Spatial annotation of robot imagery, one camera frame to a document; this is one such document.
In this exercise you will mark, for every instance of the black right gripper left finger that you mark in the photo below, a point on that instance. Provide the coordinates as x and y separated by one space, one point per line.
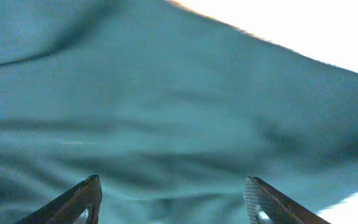
79 205

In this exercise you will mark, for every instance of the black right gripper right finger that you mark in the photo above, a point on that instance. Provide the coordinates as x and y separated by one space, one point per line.
267 205

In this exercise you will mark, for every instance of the dark teal t-shirt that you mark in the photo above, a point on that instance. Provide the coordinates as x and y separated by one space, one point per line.
172 110

